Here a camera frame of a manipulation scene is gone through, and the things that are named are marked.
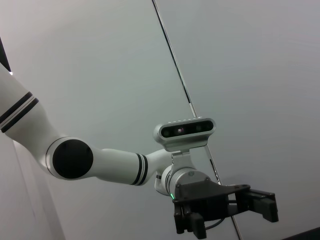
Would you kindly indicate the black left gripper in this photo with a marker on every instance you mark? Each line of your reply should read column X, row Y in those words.
column 200, row 197

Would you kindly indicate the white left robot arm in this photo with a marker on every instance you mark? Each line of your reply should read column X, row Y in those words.
column 112, row 165

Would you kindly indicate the white partition panel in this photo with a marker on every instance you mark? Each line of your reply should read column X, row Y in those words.
column 100, row 75
column 250, row 75

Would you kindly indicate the black robot torso panel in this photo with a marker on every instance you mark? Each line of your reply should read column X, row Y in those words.
column 3, row 55

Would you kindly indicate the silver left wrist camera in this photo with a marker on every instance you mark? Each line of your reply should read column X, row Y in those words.
column 185, row 132

